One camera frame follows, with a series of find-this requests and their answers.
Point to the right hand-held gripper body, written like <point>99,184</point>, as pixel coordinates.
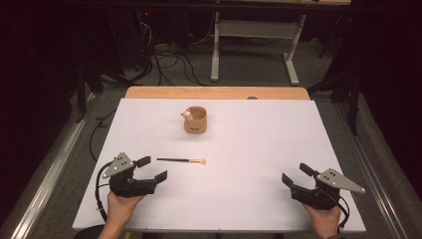
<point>316,198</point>

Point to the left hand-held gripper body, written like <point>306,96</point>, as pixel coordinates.
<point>127,186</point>

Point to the black brush with wooden tip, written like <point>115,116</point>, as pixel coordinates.
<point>175,160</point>

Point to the wooden cup with animal figure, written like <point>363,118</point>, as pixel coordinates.
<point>195,124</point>

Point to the person's left hand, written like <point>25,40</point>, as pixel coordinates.
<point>121,207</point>

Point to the person's right hand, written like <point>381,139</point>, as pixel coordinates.
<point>323,220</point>

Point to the white board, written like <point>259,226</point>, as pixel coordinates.
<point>249,149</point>

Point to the black metal stand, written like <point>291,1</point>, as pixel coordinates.
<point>354,103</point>
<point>81,96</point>

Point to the dark cabinet with red light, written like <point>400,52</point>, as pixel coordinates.
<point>131,40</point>

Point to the white metal desk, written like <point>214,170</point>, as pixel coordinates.
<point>255,29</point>

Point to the aluminium rail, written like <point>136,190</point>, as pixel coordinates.
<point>49,179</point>
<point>375,179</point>

